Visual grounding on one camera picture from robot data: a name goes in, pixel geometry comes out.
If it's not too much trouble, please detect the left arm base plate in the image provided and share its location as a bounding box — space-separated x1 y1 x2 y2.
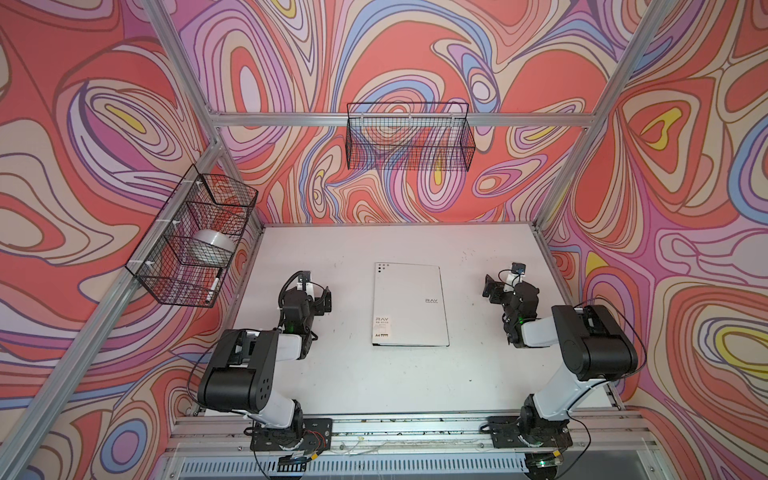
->
243 417 333 454

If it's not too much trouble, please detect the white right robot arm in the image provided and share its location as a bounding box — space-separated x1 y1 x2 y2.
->
482 275 640 448

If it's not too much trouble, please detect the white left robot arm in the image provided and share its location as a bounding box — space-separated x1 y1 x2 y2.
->
196 287 332 441

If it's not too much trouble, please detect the aluminium front rail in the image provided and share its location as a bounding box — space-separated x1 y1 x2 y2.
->
156 410 675 479

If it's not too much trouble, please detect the black wire basket rear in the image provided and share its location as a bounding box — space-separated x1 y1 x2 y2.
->
345 100 476 172

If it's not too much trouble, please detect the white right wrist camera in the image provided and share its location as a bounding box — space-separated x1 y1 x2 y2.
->
504 262 527 289

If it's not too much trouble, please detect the white and black file folder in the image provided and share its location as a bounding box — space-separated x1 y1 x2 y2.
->
371 262 450 347

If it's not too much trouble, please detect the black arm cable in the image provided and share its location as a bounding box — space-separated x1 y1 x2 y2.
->
575 296 649 385
277 271 310 307

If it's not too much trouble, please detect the black wire basket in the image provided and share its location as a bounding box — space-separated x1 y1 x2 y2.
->
345 100 476 172
125 166 258 308

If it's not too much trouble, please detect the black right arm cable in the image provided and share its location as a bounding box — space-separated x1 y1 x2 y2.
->
575 296 649 385

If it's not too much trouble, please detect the silver tape roll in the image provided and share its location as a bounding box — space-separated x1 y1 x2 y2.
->
193 229 236 252

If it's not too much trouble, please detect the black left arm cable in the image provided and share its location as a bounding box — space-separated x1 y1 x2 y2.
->
277 271 310 307

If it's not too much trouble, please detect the aluminium frame post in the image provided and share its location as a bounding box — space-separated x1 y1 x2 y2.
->
140 0 265 229

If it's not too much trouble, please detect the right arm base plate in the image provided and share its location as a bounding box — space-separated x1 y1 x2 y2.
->
480 416 573 450

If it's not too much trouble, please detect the black wire basket left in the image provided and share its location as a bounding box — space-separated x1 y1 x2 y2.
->
125 166 258 308

